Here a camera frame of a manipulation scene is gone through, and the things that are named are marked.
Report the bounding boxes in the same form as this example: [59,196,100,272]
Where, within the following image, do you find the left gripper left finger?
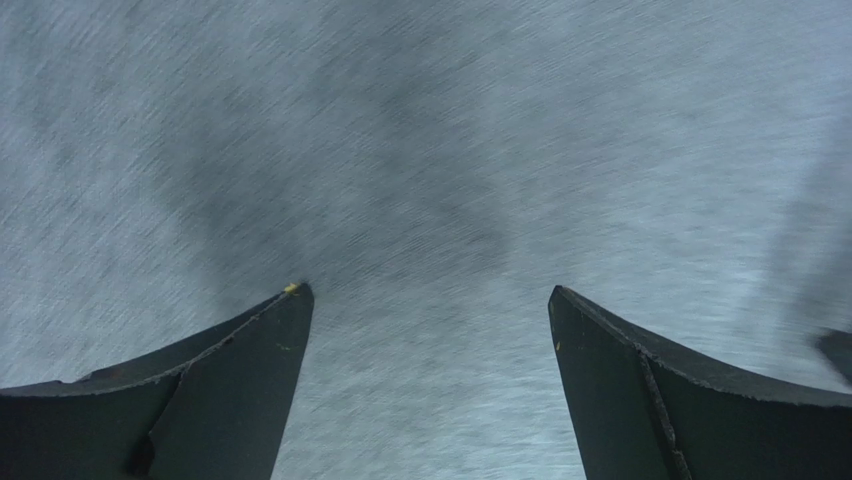
[1,283,314,479]

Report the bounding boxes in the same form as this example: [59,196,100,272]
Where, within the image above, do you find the grey felt napkin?
[1,1,851,479]

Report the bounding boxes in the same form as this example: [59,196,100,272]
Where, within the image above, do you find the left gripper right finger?
[548,286,851,480]

